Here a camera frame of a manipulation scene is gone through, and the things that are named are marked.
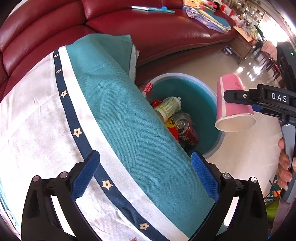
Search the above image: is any striped star tablecloth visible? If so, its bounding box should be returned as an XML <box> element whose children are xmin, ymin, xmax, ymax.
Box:
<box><xmin>0</xmin><ymin>34</ymin><xmax>226</xmax><ymax>241</ymax></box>

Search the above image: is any red yellow foil wrapper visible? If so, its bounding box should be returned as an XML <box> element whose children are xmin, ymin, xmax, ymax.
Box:
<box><xmin>151</xmin><ymin>100</ymin><xmax>179</xmax><ymax>142</ymax></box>

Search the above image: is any cluttered display shelf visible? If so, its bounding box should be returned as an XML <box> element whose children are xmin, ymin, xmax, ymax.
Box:
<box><xmin>233</xmin><ymin>0</ymin><xmax>275</xmax><ymax>30</ymax></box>

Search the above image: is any thin teal book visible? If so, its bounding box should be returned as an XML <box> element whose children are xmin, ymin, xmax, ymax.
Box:
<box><xmin>131</xmin><ymin>6</ymin><xmax>175</xmax><ymax>14</ymax></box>

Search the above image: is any wooden chair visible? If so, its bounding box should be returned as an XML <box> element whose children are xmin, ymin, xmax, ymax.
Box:
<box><xmin>264</xmin><ymin>56</ymin><xmax>281</xmax><ymax>80</ymax></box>

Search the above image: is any bright green object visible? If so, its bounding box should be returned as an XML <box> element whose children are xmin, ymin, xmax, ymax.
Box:
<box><xmin>265</xmin><ymin>201</ymin><xmax>281</xmax><ymax>219</ymax></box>

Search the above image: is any person's right hand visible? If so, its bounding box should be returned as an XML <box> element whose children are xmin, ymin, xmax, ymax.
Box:
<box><xmin>277</xmin><ymin>137</ymin><xmax>293</xmax><ymax>191</ymax></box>

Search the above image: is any pink paper cup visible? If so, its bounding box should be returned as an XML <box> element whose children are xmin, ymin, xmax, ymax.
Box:
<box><xmin>215</xmin><ymin>74</ymin><xmax>257</xmax><ymax>132</ymax></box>

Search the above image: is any red leather sofa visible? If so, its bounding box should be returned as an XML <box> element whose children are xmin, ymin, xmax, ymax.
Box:
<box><xmin>0</xmin><ymin>0</ymin><xmax>238</xmax><ymax>102</ymax></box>

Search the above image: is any red white packet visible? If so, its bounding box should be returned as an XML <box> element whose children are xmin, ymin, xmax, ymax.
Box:
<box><xmin>142</xmin><ymin>82</ymin><xmax>154</xmax><ymax>98</ymax></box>

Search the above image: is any red cola can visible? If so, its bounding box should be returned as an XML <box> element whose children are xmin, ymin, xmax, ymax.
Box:
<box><xmin>173</xmin><ymin>119</ymin><xmax>199</xmax><ymax>147</ymax></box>

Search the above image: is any pile of items on sofa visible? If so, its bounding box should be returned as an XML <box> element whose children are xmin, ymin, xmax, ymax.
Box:
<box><xmin>186</xmin><ymin>7</ymin><xmax>232</xmax><ymax>32</ymax></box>

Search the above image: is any person's right forearm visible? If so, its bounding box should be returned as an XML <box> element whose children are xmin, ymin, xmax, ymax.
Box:
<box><xmin>271</xmin><ymin>200</ymin><xmax>296</xmax><ymax>237</ymax></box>

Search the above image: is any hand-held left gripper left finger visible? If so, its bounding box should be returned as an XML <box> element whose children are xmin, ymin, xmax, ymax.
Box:
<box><xmin>21</xmin><ymin>150</ymin><xmax>101</xmax><ymax>241</ymax></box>

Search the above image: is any white bottle with green label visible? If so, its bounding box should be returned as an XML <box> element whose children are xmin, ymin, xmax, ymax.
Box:
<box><xmin>154</xmin><ymin>96</ymin><xmax>182</xmax><ymax>122</ymax></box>

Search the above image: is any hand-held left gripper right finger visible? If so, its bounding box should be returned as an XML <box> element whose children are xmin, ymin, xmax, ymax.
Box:
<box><xmin>191</xmin><ymin>151</ymin><xmax>269</xmax><ymax>241</ymax></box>

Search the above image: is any teal plastic bucket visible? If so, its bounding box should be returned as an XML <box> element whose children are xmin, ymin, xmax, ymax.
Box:
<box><xmin>136</xmin><ymin>72</ymin><xmax>226</xmax><ymax>159</ymax></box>

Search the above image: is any wooden side table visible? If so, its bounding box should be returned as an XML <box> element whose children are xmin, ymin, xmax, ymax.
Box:
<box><xmin>232</xmin><ymin>25</ymin><xmax>259</xmax><ymax>65</ymax></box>

